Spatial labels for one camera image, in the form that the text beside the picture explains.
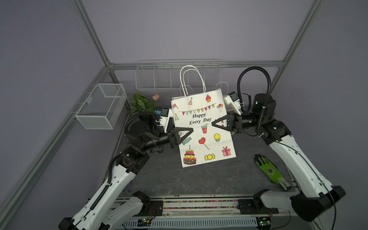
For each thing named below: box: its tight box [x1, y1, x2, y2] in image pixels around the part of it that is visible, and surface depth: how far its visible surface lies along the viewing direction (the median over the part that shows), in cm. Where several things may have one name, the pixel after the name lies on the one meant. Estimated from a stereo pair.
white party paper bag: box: [170, 65, 237, 168], surface depth 54 cm
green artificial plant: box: [128, 90, 157, 115], surface depth 87 cm
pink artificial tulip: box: [152, 93, 160, 101], surface depth 91 cm
